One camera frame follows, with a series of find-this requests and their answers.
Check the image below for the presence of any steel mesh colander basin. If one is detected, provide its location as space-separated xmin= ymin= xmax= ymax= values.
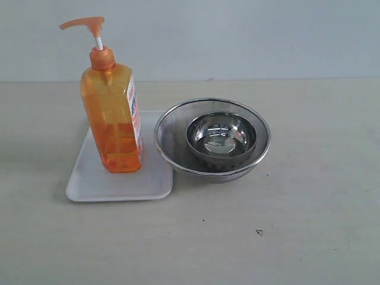
xmin=154 ymin=98 xmax=271 ymax=183

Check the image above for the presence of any small stainless steel bowl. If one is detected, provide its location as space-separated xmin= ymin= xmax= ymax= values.
xmin=186 ymin=112 xmax=257 ymax=165

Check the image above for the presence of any white rectangular plastic tray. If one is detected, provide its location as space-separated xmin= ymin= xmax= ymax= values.
xmin=66 ymin=110 xmax=174 ymax=202

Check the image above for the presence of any orange pump soap bottle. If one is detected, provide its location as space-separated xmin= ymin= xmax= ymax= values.
xmin=59 ymin=17 xmax=143 ymax=173

